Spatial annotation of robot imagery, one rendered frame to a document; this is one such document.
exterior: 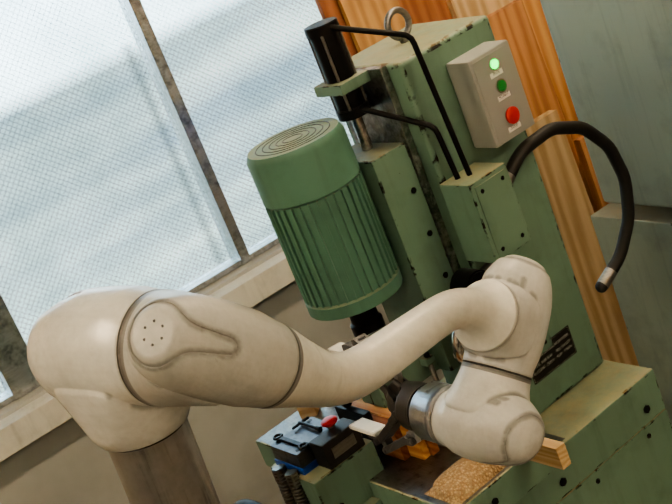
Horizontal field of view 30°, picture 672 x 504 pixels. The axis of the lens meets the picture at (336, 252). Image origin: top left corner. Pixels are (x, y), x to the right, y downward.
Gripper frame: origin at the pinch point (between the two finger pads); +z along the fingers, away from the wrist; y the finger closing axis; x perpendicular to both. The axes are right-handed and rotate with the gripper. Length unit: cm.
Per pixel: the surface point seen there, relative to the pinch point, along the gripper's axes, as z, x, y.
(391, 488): -0.4, -2.2, -19.9
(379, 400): 11.6, -12.3, -10.6
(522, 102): -3, -48, 33
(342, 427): 6.8, -0.6, -9.1
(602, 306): 97, -152, -63
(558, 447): -26.5, -17.4, -13.9
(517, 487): -17.3, -14.9, -22.0
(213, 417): 141, -39, -54
